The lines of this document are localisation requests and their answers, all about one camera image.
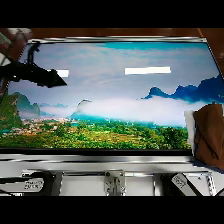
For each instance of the white garment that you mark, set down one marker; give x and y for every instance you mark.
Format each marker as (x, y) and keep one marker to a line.
(189, 133)

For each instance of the silver frame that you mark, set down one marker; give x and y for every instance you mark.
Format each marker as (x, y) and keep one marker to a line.
(100, 166)

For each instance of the brown shirt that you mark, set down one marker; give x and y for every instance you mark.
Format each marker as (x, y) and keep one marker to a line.
(210, 130)

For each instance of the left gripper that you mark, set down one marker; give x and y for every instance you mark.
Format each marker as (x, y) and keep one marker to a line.
(48, 78)

